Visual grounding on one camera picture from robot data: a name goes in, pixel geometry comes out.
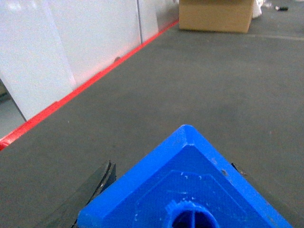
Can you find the large cardboard box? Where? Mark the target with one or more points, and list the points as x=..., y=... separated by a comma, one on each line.
x=229, y=16

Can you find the blue rectangular block part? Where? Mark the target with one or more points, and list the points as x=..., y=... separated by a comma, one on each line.
x=182, y=183

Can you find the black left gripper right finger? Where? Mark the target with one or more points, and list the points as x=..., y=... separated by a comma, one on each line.
x=293, y=217

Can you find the white foam packaging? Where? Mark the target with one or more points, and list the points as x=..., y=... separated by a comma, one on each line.
x=257, y=12

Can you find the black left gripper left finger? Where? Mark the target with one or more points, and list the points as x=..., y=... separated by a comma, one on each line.
x=66, y=215

